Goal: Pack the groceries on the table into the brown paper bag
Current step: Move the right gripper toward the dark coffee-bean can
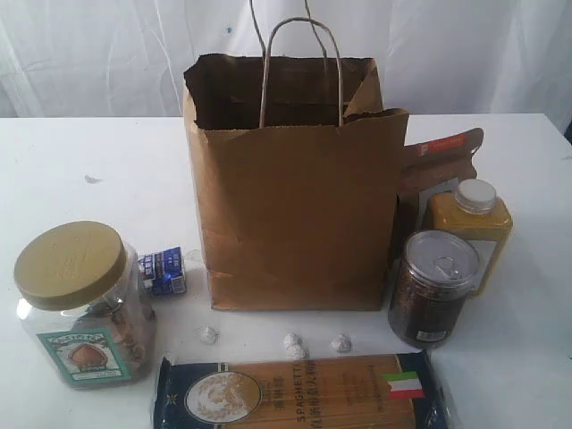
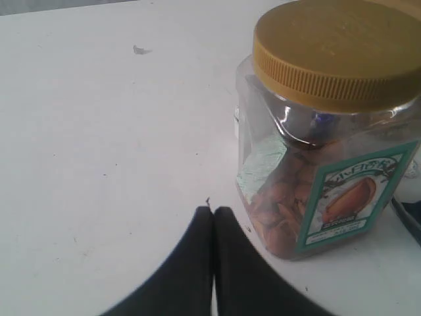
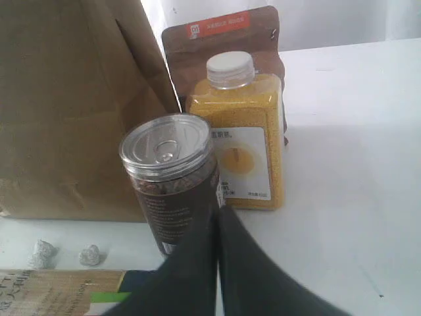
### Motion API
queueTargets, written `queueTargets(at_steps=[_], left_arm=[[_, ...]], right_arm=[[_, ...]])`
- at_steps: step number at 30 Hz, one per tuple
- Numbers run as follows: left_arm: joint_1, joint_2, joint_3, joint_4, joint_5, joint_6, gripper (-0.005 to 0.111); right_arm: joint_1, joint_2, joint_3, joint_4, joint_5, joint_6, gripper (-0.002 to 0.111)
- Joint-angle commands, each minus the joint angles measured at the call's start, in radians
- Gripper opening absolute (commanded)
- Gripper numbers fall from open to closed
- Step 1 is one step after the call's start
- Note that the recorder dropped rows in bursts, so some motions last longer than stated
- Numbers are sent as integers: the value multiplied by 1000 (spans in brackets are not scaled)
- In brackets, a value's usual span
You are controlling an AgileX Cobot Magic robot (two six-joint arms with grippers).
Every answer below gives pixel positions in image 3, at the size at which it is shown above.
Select brown paper bag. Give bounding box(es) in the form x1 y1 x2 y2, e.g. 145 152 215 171
1 1 179 222

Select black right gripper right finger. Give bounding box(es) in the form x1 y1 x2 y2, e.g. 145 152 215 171
219 206 348 316

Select brown stand-up pouch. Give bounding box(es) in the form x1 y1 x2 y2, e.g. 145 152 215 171
161 5 290 145

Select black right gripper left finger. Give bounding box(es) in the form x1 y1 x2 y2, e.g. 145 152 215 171
105 206 218 315

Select yellow millet bottle white cap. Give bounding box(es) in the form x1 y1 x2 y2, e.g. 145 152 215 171
188 51 284 210

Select spaghetti package dark blue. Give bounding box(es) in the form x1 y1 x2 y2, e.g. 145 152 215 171
0 269 139 316

